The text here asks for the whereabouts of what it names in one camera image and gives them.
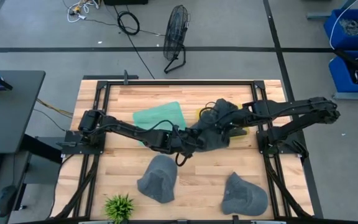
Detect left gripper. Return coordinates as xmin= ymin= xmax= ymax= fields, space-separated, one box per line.
xmin=168 ymin=127 xmax=208 ymax=156

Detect yellow cable bundle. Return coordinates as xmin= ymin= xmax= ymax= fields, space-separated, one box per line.
xmin=35 ymin=98 xmax=74 ymax=119

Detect black floor fan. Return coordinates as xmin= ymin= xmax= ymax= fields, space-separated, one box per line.
xmin=162 ymin=4 xmax=191 ymax=75

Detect black computer mouse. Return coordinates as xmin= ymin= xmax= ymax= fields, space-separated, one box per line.
xmin=0 ymin=185 xmax=17 ymax=218

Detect white cable bundle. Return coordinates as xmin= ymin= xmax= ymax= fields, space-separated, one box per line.
xmin=66 ymin=0 xmax=101 ymax=23

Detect teal plastic bin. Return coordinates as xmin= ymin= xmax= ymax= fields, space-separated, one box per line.
xmin=132 ymin=101 xmax=188 ymax=147

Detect black aluminium table frame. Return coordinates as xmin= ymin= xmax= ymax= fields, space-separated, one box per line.
xmin=50 ymin=79 xmax=315 ymax=220

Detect green artificial plant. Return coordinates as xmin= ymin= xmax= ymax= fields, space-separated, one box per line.
xmin=104 ymin=193 xmax=135 ymax=224

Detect grey baseball cap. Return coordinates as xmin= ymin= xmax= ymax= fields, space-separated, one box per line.
xmin=136 ymin=154 xmax=178 ymax=205
xmin=221 ymin=171 xmax=269 ymax=216

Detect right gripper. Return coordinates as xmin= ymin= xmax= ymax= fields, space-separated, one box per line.
xmin=218 ymin=107 xmax=250 ymax=138

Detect long black floor cable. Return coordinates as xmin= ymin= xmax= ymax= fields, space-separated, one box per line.
xmin=112 ymin=4 xmax=155 ymax=80

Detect coiled black cable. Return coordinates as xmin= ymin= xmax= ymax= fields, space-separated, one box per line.
xmin=116 ymin=11 xmax=141 ymax=35

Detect black desk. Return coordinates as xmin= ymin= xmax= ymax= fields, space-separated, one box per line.
xmin=0 ymin=70 xmax=46 ymax=155

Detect dark grey cloth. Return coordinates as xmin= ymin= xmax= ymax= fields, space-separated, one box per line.
xmin=191 ymin=98 xmax=249 ymax=153

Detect blue storage bins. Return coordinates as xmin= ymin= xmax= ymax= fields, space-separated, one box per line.
xmin=306 ymin=0 xmax=358 ymax=101

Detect black desk leg frame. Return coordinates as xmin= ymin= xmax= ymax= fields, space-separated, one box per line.
xmin=11 ymin=133 xmax=65 ymax=212

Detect black pole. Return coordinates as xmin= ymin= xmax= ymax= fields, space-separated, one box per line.
xmin=334 ymin=49 xmax=358 ymax=77

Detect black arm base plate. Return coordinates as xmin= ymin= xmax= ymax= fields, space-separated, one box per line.
xmin=56 ymin=129 xmax=106 ymax=156
xmin=256 ymin=128 xmax=306 ymax=157

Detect yellow plastic bin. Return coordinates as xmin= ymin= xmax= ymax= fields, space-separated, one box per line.
xmin=196 ymin=104 xmax=250 ymax=141

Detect blue storage bin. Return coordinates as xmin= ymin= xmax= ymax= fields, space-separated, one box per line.
xmin=328 ymin=51 xmax=358 ymax=93
xmin=323 ymin=8 xmax=358 ymax=50

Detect black box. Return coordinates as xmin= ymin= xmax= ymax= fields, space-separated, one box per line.
xmin=103 ymin=0 xmax=149 ymax=6

